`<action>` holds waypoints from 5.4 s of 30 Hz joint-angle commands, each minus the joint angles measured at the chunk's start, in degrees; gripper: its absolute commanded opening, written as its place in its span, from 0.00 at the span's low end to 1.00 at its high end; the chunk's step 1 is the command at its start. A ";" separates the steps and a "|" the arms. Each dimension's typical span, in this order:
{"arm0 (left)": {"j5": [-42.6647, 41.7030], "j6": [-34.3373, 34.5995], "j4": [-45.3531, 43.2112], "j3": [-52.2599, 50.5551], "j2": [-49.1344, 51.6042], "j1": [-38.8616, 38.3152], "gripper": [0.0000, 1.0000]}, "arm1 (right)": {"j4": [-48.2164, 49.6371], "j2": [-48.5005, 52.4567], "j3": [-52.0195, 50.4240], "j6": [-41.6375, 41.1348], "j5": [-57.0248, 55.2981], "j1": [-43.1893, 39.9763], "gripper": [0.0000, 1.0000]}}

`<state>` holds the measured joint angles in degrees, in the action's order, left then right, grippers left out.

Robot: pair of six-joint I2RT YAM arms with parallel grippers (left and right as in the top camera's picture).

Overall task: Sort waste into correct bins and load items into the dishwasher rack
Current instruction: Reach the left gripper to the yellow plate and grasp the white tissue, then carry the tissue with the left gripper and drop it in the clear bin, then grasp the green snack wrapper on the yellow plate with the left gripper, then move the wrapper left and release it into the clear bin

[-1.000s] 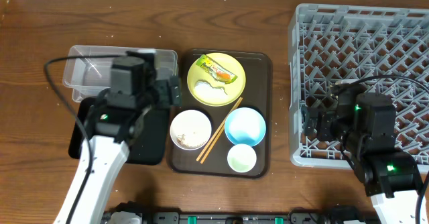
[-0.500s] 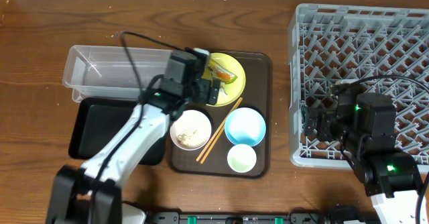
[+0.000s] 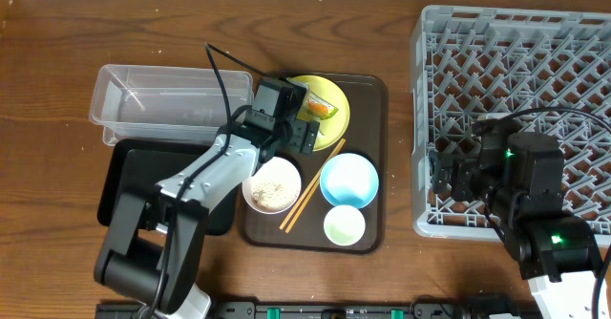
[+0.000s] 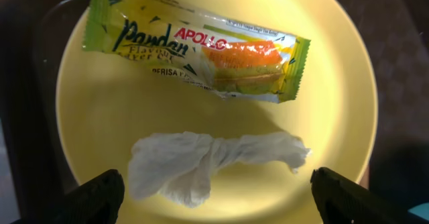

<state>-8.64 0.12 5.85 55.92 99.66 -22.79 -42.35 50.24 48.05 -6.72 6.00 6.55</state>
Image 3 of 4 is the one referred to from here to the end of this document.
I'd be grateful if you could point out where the green snack wrapper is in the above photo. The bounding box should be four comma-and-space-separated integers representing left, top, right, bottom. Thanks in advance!
300, 92, 339, 120

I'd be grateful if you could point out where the white pink rice bowl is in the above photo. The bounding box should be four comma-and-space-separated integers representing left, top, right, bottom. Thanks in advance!
242, 157, 302, 215

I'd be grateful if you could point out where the small white cup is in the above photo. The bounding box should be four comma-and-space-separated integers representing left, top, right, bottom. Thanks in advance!
323, 205, 366, 246

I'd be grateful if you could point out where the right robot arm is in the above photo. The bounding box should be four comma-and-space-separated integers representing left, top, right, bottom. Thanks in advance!
432, 128, 610, 318

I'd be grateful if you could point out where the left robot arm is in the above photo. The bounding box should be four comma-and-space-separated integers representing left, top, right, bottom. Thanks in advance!
94, 76, 319, 318

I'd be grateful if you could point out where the grey dishwasher rack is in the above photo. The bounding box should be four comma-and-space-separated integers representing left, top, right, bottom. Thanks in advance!
411, 6, 610, 246

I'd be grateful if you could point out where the yellow plate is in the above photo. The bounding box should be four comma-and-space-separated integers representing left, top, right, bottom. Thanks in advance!
290, 75, 350, 152

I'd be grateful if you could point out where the blue bowl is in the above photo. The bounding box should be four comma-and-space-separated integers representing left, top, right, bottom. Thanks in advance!
319, 153, 380, 209

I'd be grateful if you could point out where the brown serving tray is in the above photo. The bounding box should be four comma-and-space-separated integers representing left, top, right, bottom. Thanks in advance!
237, 73, 388, 255

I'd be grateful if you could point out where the pile of rice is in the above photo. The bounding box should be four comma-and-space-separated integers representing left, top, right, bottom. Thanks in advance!
252, 181, 293, 211

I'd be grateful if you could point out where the clear plastic bin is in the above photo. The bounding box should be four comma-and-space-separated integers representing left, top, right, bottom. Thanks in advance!
89, 64, 253, 145

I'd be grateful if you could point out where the black tray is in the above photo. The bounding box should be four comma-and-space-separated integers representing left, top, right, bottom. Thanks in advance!
96, 138, 242, 237

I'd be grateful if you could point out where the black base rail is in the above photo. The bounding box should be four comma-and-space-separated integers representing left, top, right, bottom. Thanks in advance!
95, 299, 536, 319

